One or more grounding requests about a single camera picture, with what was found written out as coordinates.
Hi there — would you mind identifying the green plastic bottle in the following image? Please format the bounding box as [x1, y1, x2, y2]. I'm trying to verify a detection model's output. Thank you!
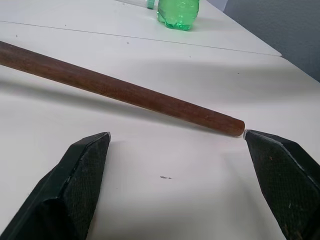
[156, 0, 201, 31]

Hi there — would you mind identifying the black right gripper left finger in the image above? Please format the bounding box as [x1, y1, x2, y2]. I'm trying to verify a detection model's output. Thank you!
[0, 131, 112, 240]

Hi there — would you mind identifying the brown wooden stick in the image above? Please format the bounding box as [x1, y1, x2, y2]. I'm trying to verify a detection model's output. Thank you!
[0, 40, 246, 138]

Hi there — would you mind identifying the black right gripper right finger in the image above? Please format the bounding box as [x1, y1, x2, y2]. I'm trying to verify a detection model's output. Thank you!
[243, 129, 320, 240]

